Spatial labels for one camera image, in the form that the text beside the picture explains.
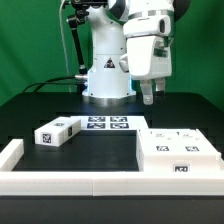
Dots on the white cabinet body box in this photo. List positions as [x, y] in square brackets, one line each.
[177, 162]

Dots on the white cabinet top block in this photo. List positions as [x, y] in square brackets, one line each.
[58, 131]

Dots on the white U-shaped border frame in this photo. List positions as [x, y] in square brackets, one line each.
[98, 183]

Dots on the white marker base plate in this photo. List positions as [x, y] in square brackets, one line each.
[112, 123]

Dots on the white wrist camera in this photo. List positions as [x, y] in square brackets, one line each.
[124, 63]

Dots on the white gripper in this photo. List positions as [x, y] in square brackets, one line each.
[149, 58]

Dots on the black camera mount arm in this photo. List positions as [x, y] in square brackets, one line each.
[78, 18]

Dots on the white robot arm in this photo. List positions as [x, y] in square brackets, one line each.
[111, 27]

